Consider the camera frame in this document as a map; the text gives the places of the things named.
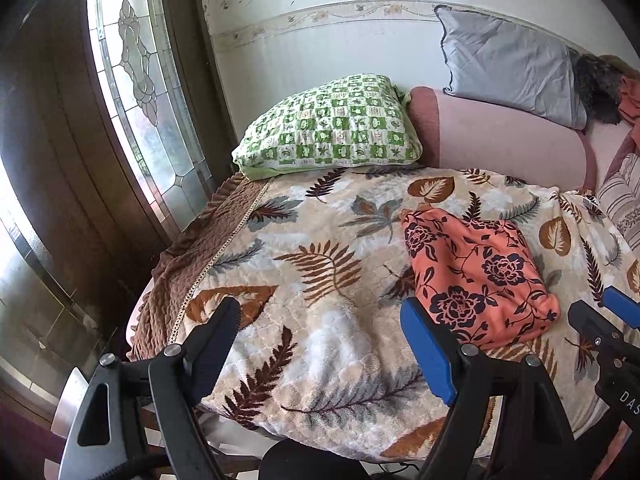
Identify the pink bolster cushion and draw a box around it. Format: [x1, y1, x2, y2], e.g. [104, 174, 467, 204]
[408, 87, 597, 191]

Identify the black fluffy cushion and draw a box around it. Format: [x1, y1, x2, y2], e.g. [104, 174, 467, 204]
[572, 54, 623, 125]

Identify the orange-red crumpled cloth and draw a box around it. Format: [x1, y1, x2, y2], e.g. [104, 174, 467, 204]
[618, 76, 640, 148]

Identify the pink bolster at right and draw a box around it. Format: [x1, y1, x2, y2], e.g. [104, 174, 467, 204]
[585, 120, 636, 192]

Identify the brown quilted bedspread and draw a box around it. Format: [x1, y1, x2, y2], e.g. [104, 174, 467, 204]
[126, 172, 266, 361]

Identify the leaf-pattern beige blanket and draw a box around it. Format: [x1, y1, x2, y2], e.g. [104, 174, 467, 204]
[169, 168, 639, 462]

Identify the grey pillow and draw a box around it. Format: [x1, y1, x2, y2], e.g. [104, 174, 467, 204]
[434, 6, 588, 130]

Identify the orange floral garment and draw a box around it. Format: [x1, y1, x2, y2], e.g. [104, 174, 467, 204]
[401, 208, 561, 350]

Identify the green checkered pillow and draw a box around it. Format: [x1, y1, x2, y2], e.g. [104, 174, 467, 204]
[232, 74, 423, 180]

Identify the stained glass window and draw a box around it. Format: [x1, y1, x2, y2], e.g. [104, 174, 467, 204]
[87, 0, 214, 237]

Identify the striped floral pillow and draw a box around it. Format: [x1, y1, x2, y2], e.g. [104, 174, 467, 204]
[598, 153, 640, 257]

